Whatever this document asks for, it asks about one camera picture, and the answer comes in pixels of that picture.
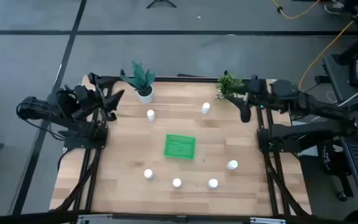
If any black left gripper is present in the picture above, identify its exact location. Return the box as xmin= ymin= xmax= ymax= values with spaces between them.
xmin=82 ymin=72 xmax=126 ymax=111

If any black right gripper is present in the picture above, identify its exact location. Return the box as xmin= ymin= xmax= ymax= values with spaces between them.
xmin=226 ymin=83 xmax=272 ymax=123

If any green plastic basket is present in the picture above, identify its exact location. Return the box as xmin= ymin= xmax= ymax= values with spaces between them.
xmin=163 ymin=133 xmax=197 ymax=161

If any leafy green plant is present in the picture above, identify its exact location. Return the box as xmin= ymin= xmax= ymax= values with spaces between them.
xmin=215 ymin=70 xmax=248 ymax=101

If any green snake plant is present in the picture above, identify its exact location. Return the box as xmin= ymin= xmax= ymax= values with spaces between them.
xmin=119 ymin=60 xmax=157 ymax=91

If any white round plant pot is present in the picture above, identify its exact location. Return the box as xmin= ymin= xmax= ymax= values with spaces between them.
xmin=135 ymin=84 xmax=155 ymax=105

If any dark grey desk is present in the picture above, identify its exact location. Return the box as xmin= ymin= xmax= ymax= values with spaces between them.
xmin=323 ymin=53 xmax=358 ymax=134

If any black bag with white print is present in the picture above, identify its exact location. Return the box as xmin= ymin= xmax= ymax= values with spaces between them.
xmin=317 ymin=139 xmax=356 ymax=202

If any person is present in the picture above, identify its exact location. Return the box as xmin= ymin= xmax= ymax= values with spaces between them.
xmin=323 ymin=0 xmax=358 ymax=19

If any black crossbar with silver brackets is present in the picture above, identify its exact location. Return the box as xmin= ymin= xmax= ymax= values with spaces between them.
xmin=0 ymin=210 xmax=358 ymax=224

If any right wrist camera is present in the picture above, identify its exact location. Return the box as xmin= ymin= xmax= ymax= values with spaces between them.
xmin=249 ymin=74 xmax=267 ymax=91

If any black aluminium table frame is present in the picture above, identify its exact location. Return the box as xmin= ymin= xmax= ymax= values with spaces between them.
xmin=50 ymin=74 xmax=312 ymax=218

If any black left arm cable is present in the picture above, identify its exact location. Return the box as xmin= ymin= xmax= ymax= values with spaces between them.
xmin=26 ymin=118 xmax=67 ymax=141

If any short yellow cable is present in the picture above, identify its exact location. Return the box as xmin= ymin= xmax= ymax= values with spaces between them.
xmin=270 ymin=0 xmax=321 ymax=20

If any long yellow cable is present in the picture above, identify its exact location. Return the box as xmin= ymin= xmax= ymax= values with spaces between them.
xmin=298 ymin=0 xmax=358 ymax=91

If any white cable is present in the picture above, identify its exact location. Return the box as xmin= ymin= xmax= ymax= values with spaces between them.
xmin=336 ymin=79 xmax=358 ymax=108

